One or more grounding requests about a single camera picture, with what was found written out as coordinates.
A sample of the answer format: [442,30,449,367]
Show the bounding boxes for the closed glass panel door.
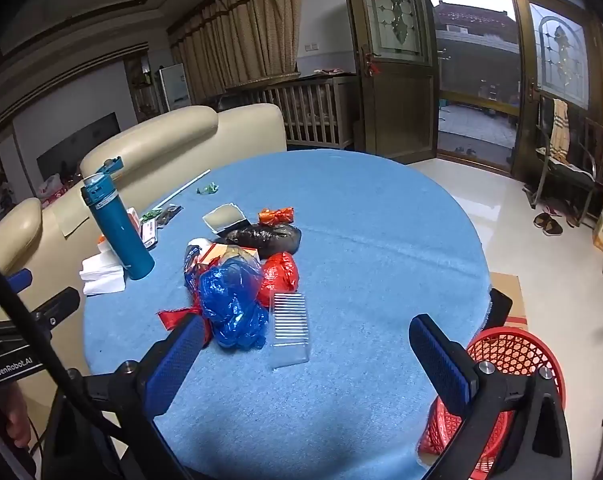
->
[511,0,603,183]

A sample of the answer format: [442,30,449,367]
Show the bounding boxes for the orange candy wrapper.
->
[258,207,295,226]

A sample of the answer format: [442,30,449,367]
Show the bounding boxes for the person's left hand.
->
[4,385,32,449]

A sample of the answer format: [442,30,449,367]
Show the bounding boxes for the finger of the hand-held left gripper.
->
[4,268,34,295]
[31,287,81,329]

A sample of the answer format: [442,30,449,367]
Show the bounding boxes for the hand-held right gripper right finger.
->
[409,314,572,480]

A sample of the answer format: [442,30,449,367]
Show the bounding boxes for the open glass panel door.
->
[341,0,439,163]

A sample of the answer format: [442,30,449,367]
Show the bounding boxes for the white standing air conditioner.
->
[158,63,191,113]

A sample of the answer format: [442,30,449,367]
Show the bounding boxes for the small white printed box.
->
[126,206,158,250]

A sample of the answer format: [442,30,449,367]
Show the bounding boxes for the black cable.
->
[0,250,132,446]

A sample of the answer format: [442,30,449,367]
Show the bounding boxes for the red plastic bag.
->
[258,251,300,308]

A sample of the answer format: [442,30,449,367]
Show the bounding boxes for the red ribbon wrapper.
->
[156,300,214,346]

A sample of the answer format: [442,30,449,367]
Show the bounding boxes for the white tissue pile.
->
[79,252,127,296]

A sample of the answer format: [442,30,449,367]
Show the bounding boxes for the black plastic bag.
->
[224,223,302,256]

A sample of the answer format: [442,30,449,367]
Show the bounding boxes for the dark wooden chair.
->
[584,117,603,196]

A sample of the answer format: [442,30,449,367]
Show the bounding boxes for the black rounded object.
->
[487,287,513,333]

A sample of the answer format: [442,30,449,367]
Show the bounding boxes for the wooden crib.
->
[216,75,359,150]

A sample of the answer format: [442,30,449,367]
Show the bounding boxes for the beige curtain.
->
[168,0,302,106]

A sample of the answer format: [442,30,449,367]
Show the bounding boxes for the clear plastic package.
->
[271,293,311,371]

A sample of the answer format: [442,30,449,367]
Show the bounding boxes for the red plastic basket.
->
[418,326,566,480]

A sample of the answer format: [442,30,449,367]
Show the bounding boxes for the black metal chair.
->
[524,92,603,228]

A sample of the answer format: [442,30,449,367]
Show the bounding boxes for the striped beige towel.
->
[550,99,571,165]

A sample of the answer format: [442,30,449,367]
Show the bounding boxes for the black television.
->
[36,112,121,183]

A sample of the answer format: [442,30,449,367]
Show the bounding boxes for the cardboard box with red tape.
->
[489,272,528,333]

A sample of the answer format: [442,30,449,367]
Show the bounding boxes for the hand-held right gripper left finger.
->
[46,312,212,480]

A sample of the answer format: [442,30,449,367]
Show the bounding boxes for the teal water bottle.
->
[80,156,155,281]

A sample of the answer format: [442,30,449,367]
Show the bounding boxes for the cream leather sofa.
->
[0,103,288,461]

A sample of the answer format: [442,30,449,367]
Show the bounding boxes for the blue plastic bag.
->
[198,259,270,351]

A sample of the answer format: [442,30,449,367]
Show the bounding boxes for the pink plastic bag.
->
[36,174,69,206]

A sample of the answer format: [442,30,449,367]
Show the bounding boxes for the glass display cabinet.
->
[124,52,162,121]

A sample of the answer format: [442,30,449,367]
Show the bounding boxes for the black flat packet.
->
[154,204,183,226]

